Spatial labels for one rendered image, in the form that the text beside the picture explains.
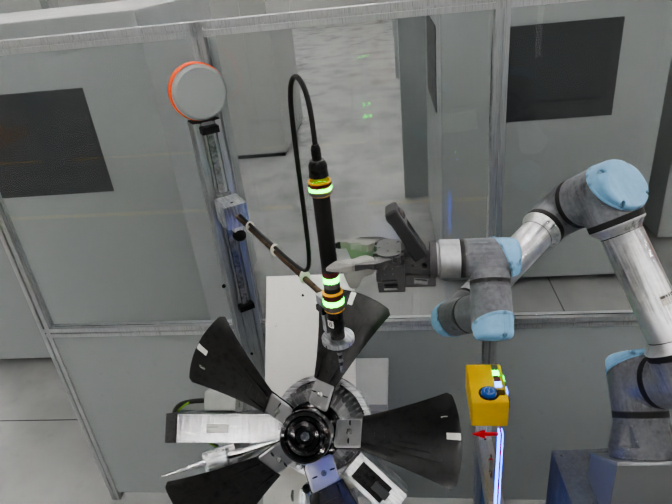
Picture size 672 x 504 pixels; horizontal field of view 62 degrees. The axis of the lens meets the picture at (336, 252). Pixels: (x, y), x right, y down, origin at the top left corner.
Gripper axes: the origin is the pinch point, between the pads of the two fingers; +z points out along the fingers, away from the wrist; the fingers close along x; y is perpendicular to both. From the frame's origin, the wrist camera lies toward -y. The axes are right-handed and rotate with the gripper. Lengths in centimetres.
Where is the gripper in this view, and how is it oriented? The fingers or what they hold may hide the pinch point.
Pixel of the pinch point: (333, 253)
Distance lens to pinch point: 109.0
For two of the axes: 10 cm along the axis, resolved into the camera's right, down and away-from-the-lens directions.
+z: -9.9, 0.4, 1.3
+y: 1.0, 8.8, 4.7
